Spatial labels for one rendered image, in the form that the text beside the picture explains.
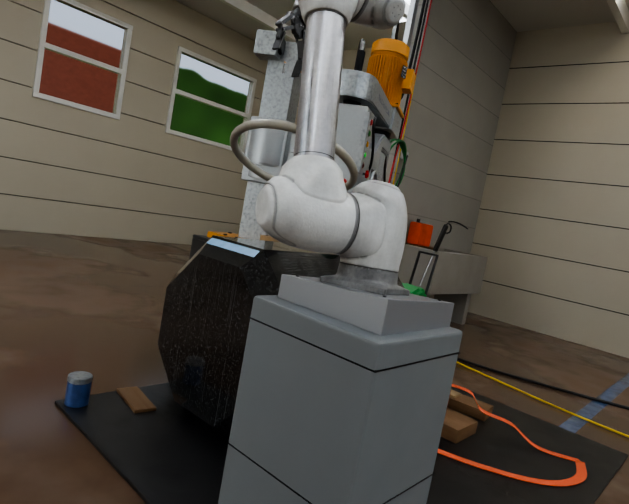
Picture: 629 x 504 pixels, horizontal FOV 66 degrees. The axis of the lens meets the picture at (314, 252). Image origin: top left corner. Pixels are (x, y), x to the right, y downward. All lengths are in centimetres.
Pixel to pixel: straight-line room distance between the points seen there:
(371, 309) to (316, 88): 54
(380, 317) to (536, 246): 609
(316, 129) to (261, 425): 73
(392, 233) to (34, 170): 712
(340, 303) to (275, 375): 24
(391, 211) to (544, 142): 617
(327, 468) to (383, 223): 57
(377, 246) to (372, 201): 11
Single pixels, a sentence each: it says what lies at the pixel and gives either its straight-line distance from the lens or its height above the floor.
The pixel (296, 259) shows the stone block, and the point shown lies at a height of 82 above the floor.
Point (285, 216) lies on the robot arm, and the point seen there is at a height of 102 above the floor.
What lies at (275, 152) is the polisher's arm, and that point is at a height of 135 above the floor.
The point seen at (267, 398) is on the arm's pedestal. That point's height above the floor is 57.
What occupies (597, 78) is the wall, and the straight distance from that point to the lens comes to 738.
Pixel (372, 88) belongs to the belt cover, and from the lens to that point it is 244.
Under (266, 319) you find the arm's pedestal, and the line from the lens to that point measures 122.
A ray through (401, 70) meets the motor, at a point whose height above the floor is 196.
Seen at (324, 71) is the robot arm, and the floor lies 137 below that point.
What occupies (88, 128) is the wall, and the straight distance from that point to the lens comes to 824.
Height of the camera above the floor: 104
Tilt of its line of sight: 5 degrees down
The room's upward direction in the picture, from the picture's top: 10 degrees clockwise
